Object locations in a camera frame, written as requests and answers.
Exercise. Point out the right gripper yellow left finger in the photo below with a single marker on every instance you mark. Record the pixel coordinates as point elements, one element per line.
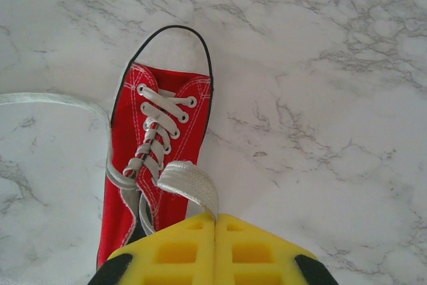
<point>173,258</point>

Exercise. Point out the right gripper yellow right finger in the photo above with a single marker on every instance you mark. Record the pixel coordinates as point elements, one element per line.
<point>253,258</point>

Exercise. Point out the white shoelace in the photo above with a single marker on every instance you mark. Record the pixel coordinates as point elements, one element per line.
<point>197,181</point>

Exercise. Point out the red canvas sneaker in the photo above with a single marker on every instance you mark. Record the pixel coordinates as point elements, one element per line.
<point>126,121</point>

